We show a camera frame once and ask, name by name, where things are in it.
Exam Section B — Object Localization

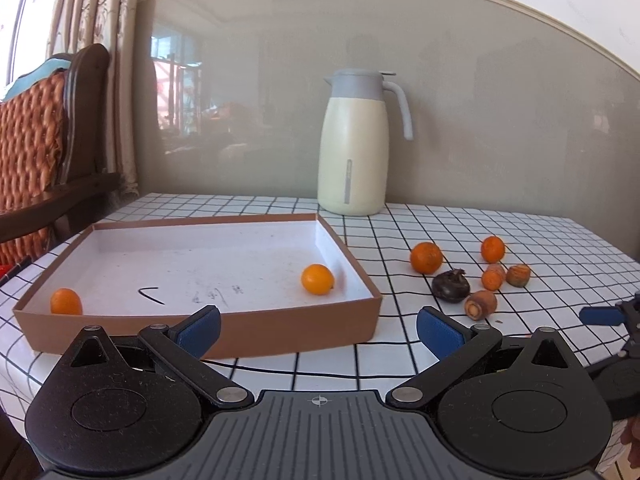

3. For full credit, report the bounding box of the brown cardboard box tray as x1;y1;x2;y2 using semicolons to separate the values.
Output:
12;212;384;361

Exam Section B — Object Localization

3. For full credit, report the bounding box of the orange carrot piece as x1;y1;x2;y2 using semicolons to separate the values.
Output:
464;290;498;321
481;263;507;291

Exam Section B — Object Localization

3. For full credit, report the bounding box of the white checked tablecloth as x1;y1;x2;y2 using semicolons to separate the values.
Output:
0;192;640;480

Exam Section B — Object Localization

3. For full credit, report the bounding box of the dark wooden chair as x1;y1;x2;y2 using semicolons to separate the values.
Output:
0;42;123;266

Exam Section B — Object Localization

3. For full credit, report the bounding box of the cream thermos jug grey lid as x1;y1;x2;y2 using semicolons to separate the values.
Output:
316;69;415;217

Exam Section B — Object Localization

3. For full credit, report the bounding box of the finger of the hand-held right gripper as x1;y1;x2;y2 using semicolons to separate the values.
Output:
579;292;640;357

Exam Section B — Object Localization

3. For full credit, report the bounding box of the dark purple mangosteen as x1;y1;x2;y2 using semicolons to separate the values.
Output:
431;269;471;304

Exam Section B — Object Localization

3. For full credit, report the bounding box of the window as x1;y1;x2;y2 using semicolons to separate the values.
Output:
0;0;61;91

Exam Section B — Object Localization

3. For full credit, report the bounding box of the small brown-green fruit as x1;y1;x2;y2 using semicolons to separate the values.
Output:
506;263;531;288

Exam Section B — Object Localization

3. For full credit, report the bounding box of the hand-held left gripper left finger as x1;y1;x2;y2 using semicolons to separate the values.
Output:
62;304;254;409

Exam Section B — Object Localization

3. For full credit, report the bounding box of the light blue cloth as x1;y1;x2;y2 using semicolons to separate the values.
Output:
2;57;73;101

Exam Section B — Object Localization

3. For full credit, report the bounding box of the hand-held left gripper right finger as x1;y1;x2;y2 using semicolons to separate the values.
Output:
385;306;577;409

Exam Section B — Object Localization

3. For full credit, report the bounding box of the small orange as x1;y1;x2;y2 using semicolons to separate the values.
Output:
481;236;506;264
301;264;335;296
50;288;83;316

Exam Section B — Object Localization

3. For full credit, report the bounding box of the round orange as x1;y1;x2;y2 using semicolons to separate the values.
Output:
410;241;444;275

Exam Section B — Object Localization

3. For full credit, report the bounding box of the orange woven chair cushion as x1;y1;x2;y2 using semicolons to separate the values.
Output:
0;71;68;266

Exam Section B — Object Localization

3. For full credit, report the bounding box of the beige patterned curtain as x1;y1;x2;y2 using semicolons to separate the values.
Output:
47;0;143;196

